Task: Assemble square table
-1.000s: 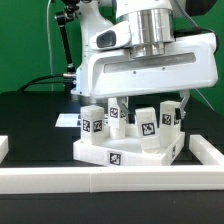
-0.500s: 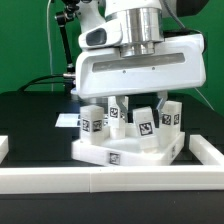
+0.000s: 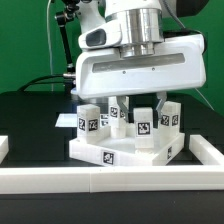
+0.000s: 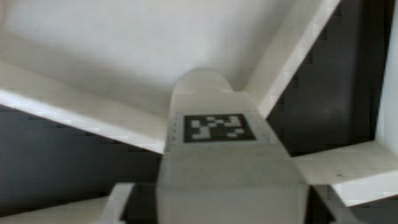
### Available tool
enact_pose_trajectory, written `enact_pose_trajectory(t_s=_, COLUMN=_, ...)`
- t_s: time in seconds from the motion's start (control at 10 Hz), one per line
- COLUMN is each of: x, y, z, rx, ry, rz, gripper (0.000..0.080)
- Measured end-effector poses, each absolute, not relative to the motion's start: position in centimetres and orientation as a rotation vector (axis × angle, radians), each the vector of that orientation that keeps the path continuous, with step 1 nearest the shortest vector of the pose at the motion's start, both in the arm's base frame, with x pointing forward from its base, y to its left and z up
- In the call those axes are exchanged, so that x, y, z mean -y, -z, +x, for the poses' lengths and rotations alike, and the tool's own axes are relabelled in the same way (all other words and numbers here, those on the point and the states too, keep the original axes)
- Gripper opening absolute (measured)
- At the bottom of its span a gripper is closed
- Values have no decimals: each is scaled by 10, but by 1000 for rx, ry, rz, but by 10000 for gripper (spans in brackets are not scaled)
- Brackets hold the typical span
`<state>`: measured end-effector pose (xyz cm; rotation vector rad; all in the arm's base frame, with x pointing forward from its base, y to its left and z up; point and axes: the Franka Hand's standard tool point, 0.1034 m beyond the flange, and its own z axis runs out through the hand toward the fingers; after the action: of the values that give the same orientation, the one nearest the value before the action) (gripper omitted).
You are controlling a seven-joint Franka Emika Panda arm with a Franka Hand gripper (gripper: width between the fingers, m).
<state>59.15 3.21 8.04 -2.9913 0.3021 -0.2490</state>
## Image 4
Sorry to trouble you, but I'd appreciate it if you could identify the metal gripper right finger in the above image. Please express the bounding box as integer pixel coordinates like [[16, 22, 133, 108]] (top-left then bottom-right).
[[304, 185, 363, 224]]

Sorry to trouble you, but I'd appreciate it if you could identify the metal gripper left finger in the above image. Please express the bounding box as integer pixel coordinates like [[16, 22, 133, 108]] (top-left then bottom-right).
[[94, 181, 160, 224]]

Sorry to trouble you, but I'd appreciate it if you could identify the white table leg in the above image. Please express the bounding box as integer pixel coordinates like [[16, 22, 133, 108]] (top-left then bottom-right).
[[156, 69, 309, 224]]

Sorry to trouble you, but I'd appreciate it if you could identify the white square table top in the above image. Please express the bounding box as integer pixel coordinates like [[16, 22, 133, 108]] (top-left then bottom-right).
[[0, 0, 341, 152]]

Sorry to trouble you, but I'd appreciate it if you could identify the white U-shaped fence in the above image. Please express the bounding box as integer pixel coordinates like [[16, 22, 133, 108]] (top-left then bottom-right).
[[0, 0, 398, 224]]

